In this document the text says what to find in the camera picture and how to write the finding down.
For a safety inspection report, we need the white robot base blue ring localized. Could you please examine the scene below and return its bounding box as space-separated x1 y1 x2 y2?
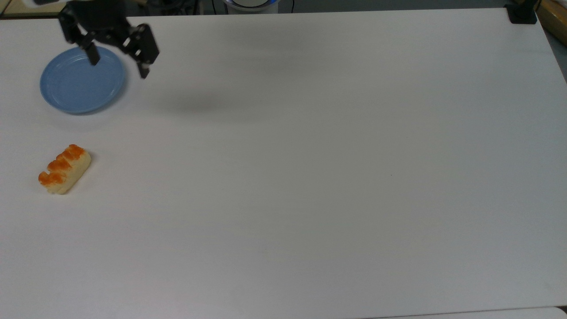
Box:
223 0 280 14

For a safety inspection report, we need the blue round plate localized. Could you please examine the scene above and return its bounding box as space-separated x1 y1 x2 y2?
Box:
40 46 126 115

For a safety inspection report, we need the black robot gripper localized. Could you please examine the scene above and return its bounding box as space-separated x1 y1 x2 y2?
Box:
59 0 160 80

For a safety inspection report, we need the wooden furniture edge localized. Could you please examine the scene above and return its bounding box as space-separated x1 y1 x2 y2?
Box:
537 0 567 45

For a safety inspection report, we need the bread loaf with orange crust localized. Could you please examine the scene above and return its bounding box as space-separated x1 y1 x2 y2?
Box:
38 144 92 195

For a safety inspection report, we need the black table clamp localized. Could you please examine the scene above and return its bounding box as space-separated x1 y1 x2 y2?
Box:
505 0 538 24

